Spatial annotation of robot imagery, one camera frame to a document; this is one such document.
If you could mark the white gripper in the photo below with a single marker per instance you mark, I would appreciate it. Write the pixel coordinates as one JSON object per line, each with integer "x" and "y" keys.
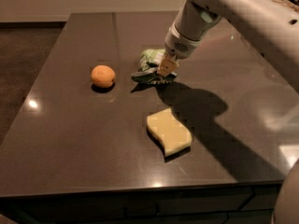
{"x": 179, "y": 46}

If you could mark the green jalapeno chip bag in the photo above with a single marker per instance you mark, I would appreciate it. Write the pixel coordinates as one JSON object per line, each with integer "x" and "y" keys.
{"x": 147, "y": 71}

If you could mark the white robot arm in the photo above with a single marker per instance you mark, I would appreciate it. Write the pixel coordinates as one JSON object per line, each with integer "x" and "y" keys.
{"x": 269, "y": 27}

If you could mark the orange fruit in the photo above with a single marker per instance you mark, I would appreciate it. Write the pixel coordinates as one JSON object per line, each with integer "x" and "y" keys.
{"x": 103, "y": 76}

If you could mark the yellow sponge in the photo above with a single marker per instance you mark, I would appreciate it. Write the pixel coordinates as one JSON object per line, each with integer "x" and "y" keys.
{"x": 171, "y": 134}

